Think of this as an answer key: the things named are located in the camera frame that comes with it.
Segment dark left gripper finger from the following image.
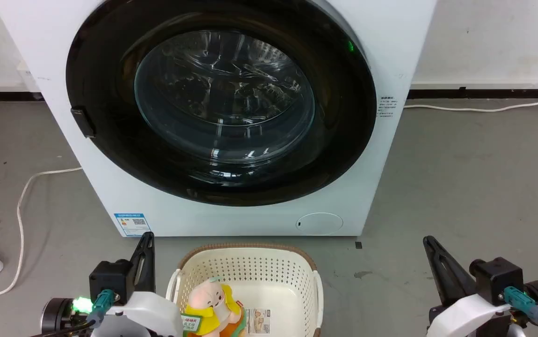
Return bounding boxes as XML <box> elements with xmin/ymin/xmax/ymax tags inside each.
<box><xmin>141</xmin><ymin>233</ymin><xmax>156</xmax><ymax>293</ymax></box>
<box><xmin>129</xmin><ymin>232</ymin><xmax>150</xmax><ymax>294</ymax></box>

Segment white front-load washing machine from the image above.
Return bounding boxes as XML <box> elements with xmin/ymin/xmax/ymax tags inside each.
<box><xmin>0</xmin><ymin>0</ymin><xmax>438</xmax><ymax>238</ymax></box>

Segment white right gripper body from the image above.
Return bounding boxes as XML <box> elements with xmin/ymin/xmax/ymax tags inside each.
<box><xmin>427</xmin><ymin>294</ymin><xmax>514</xmax><ymax>337</ymax></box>

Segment paper label in basket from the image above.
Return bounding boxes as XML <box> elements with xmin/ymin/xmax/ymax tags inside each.
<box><xmin>246</xmin><ymin>308</ymin><xmax>271</xmax><ymax>335</ymax></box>

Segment pink yellow plush doll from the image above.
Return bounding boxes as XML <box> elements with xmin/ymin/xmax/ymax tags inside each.
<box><xmin>181</xmin><ymin>277</ymin><xmax>246</xmax><ymax>337</ymax></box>

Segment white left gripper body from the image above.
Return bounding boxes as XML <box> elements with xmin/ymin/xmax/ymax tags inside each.
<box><xmin>90</xmin><ymin>291</ymin><xmax>183</xmax><ymax>337</ymax></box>

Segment black round washer door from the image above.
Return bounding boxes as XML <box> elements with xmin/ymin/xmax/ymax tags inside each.
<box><xmin>65</xmin><ymin>0</ymin><xmax>378</xmax><ymax>207</ymax></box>

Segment teal plug cable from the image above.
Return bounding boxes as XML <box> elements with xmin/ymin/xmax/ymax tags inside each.
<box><xmin>503</xmin><ymin>286</ymin><xmax>538</xmax><ymax>337</ymax></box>
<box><xmin>86</xmin><ymin>289</ymin><xmax>116</xmax><ymax>329</ymax></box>

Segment white cable along wall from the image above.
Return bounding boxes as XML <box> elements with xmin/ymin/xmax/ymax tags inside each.
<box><xmin>404</xmin><ymin>89</ymin><xmax>538</xmax><ymax>113</ymax></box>

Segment round drain filter cover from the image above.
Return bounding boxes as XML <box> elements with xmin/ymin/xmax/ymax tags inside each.
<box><xmin>296</xmin><ymin>212</ymin><xmax>344</xmax><ymax>235</ymax></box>

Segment blue energy label sticker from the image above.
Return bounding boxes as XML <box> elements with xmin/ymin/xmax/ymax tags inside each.
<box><xmin>114</xmin><ymin>213</ymin><xmax>152</xmax><ymax>237</ymax></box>

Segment white power cable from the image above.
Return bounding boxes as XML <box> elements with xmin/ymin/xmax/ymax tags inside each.
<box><xmin>0</xmin><ymin>167</ymin><xmax>83</xmax><ymax>299</ymax></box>

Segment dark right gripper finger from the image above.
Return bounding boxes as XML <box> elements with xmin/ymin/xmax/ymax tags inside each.
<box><xmin>422</xmin><ymin>235</ymin><xmax>461</xmax><ymax>307</ymax></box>
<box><xmin>430</xmin><ymin>237</ymin><xmax>479</xmax><ymax>302</ymax></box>

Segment small text label sticker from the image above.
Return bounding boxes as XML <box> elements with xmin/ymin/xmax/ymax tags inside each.
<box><xmin>379</xmin><ymin>96</ymin><xmax>398</xmax><ymax>117</ymax></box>

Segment white perforated laundry basket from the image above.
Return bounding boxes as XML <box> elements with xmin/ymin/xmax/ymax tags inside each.
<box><xmin>166</xmin><ymin>243</ymin><xmax>324</xmax><ymax>337</ymax></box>

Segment teal plug left cable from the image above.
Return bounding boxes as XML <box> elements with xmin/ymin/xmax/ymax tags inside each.
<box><xmin>86</xmin><ymin>289</ymin><xmax>116</xmax><ymax>329</ymax></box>

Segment teal plug right cable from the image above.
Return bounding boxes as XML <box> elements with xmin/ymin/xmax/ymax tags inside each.
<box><xmin>503</xmin><ymin>286</ymin><xmax>538</xmax><ymax>337</ymax></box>

